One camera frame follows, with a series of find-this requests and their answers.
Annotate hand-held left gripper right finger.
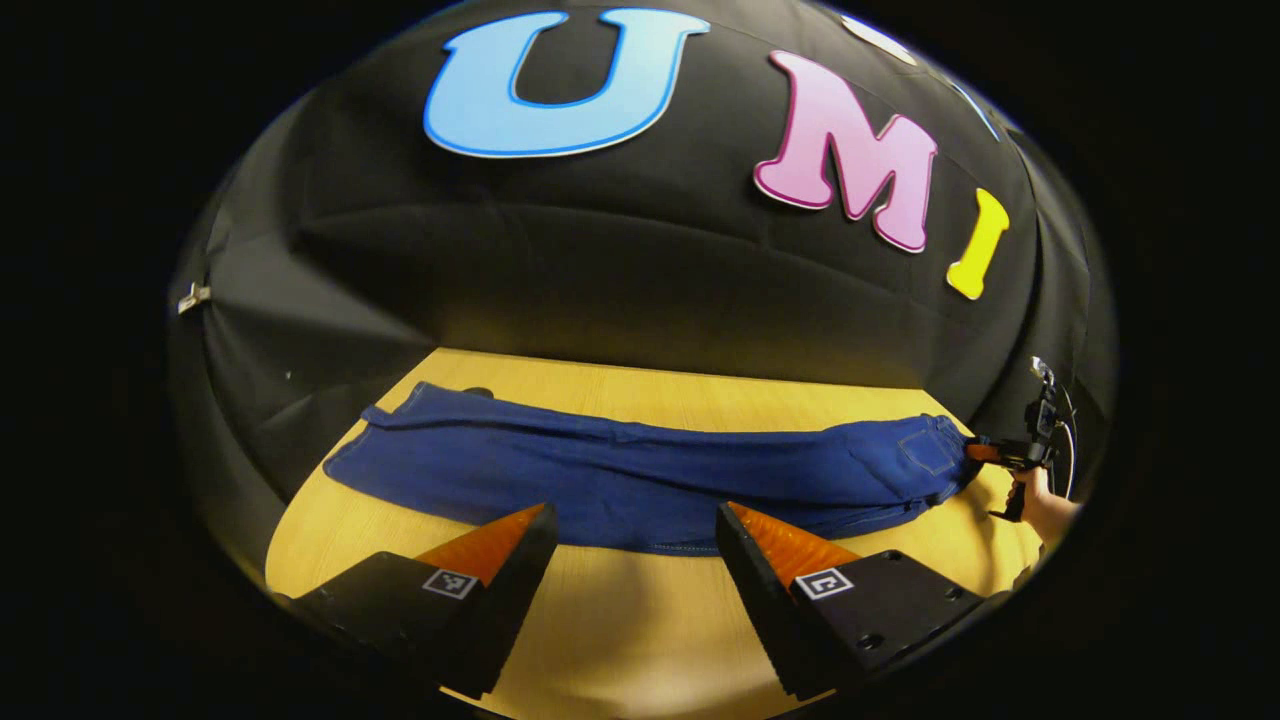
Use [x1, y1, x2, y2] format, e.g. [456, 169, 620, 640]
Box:
[715, 501, 993, 702]

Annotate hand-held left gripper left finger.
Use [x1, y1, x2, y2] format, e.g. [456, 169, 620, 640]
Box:
[285, 502, 559, 701]

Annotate black backdrop cloth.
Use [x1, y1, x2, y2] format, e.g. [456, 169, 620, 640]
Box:
[168, 0, 1119, 591]

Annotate blue denim jeans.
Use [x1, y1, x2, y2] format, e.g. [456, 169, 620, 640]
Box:
[323, 382, 986, 557]

